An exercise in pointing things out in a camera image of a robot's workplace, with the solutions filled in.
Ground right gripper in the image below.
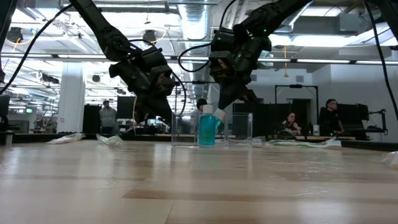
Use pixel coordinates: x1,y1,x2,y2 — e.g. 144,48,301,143
208,33,272,110

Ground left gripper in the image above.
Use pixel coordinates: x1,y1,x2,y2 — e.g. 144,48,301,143
108,60,175,125

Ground clear plastic container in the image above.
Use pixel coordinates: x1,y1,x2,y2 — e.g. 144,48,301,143
171,111,253,147

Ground plastic bag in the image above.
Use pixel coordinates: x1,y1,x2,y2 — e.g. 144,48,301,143
46,133,86,145

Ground black monitor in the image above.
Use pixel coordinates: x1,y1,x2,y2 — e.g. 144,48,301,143
116,96,137,120

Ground person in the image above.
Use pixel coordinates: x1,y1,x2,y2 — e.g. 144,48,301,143
278,112,302,139
98,100,118,134
189,98,208,134
319,98,345,137

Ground black tall cabinet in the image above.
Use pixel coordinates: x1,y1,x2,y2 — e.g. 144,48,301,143
82,104,103,134

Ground white square pillar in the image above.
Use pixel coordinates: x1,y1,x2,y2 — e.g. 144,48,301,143
57,62,87,134

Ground black desk monitors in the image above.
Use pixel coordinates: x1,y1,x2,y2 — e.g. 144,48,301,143
337,103,370,141

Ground black articulated stand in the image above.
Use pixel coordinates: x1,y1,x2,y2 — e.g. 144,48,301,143
369,108,389,136

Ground black partition wall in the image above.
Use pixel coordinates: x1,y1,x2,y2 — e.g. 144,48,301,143
232,98,312,139

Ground black left camera cable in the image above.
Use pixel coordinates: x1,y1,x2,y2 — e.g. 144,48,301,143
129,39,187,118

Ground black camera cable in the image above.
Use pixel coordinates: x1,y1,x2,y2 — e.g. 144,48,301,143
129,39,187,118
178,0,238,73

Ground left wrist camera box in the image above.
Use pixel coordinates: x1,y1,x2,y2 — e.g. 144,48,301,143
136,46,169,73

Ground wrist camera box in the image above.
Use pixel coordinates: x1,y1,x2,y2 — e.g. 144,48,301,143
136,46,169,73
210,27,238,54

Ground black right camera cable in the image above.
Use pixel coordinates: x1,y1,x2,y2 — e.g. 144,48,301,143
178,0,238,73

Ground black tube stand frame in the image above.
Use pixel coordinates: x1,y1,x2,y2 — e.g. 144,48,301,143
274,84,319,138

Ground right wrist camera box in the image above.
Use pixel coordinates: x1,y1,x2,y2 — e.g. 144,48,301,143
210,27,238,54

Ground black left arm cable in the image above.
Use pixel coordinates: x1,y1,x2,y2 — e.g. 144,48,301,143
0,3,74,95

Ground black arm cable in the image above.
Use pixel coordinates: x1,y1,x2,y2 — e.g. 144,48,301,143
0,3,74,95
363,0,398,121

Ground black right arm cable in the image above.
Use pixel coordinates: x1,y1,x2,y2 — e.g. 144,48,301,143
363,0,398,121

